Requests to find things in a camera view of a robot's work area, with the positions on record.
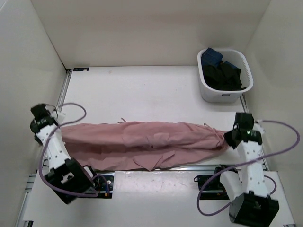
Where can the small blue label sticker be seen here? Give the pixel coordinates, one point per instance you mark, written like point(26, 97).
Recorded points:
point(80, 69)

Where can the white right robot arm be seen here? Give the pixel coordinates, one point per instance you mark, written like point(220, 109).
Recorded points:
point(250, 201)

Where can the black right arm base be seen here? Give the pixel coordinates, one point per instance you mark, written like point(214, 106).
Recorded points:
point(213, 191)

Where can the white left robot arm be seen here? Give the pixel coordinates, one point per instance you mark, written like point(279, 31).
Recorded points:
point(60, 172)

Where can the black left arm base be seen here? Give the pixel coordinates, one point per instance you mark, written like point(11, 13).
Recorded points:
point(104, 184)

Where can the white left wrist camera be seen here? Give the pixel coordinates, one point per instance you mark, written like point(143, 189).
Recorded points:
point(57, 115)

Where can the pink trousers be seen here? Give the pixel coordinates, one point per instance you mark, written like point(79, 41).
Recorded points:
point(142, 145)

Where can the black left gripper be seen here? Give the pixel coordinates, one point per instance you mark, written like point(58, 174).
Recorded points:
point(37, 140)

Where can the blue folded cloth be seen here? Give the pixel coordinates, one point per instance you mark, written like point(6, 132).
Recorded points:
point(213, 58)

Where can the black clothes in basket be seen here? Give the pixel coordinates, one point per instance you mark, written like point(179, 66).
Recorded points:
point(223, 77)

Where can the white plastic laundry basket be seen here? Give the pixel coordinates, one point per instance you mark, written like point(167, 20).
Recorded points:
point(216, 96)

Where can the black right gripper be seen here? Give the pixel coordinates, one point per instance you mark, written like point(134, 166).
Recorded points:
point(227, 138)

